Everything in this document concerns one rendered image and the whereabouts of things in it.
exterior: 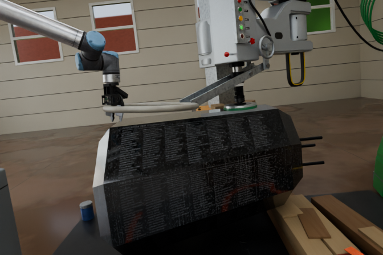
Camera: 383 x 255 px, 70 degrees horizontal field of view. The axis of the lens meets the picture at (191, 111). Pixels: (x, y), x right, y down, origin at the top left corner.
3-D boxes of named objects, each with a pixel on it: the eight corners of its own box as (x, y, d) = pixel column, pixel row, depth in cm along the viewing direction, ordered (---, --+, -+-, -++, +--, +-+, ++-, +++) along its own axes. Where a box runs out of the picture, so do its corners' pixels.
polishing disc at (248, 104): (229, 109, 168) (229, 107, 168) (220, 106, 189) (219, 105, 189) (261, 105, 172) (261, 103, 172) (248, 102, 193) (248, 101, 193)
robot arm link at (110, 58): (96, 52, 147) (114, 52, 153) (98, 75, 148) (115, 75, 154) (102, 49, 139) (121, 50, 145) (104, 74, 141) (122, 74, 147)
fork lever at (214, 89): (250, 69, 199) (248, 63, 198) (272, 67, 184) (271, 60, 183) (178, 107, 163) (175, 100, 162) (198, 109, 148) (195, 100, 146)
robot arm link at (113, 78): (110, 75, 153) (124, 74, 150) (110, 83, 154) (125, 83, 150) (98, 74, 145) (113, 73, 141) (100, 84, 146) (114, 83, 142)
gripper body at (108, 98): (101, 106, 146) (100, 83, 145) (112, 105, 154) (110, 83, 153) (113, 106, 143) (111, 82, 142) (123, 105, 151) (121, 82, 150)
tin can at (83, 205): (95, 213, 232) (93, 199, 230) (93, 219, 222) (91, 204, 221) (82, 216, 230) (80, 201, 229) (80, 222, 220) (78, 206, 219)
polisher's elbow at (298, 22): (279, 43, 210) (277, 17, 207) (283, 44, 227) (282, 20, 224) (306, 39, 201) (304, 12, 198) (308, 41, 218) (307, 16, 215)
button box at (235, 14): (243, 43, 166) (239, -5, 162) (247, 42, 164) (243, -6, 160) (234, 44, 161) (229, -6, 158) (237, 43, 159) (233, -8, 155)
